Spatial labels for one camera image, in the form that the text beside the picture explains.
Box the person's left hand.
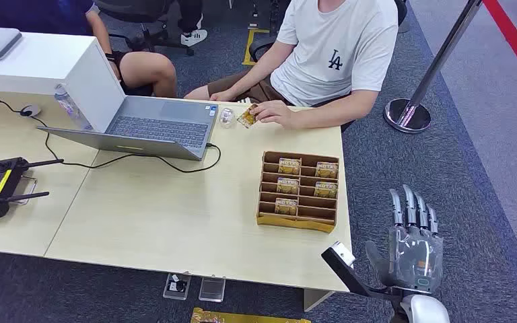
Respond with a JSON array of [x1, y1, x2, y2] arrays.
[[252, 100, 296, 130]]

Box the person's right hand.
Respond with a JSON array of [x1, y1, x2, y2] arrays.
[[209, 89, 238, 102]]

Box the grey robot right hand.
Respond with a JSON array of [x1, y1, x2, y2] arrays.
[[365, 184, 445, 295]]

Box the brown cardboard card holder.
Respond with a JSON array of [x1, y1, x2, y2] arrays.
[[256, 150, 341, 234]]

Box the small clear plastic object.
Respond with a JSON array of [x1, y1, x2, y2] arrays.
[[219, 107, 236, 129]]

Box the grey laptop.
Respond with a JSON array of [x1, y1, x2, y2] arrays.
[[36, 94, 220, 162]]

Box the white table leg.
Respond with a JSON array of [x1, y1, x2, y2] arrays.
[[303, 289, 335, 313]]

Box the clear plastic water bottle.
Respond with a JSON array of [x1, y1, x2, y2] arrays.
[[53, 83, 94, 131]]

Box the yellow cardboard piece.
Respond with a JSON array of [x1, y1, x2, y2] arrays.
[[191, 308, 312, 323]]

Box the white box cabinet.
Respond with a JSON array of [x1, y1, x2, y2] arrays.
[[0, 28, 127, 133]]

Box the clear plastic case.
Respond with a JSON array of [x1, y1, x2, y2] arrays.
[[198, 276, 227, 303], [163, 273, 193, 301]]

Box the red barrier belt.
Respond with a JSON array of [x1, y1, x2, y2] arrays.
[[483, 0, 517, 97]]

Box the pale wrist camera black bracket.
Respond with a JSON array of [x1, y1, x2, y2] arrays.
[[321, 241, 397, 300]]

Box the chrome stanchion post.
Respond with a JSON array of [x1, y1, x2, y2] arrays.
[[383, 0, 484, 135]]

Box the black laptop cable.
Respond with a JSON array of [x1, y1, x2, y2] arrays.
[[28, 114, 222, 174]]

